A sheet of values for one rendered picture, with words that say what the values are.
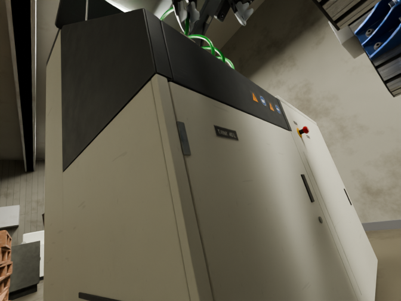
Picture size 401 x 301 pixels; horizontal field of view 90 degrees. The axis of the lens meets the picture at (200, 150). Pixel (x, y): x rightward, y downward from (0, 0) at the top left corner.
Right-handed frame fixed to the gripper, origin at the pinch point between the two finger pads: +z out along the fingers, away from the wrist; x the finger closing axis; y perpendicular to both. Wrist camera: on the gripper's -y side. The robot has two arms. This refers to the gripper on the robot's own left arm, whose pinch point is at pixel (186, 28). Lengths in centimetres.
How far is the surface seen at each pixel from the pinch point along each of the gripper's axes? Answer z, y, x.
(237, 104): 21.4, 36.2, -7.0
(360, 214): 173, 34, 183
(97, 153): 29, 25, -42
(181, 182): 25, 54, -34
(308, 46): 9, -89, 237
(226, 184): 30, 53, -25
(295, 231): 50, 58, -6
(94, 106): 19.8, 15.6, -39.3
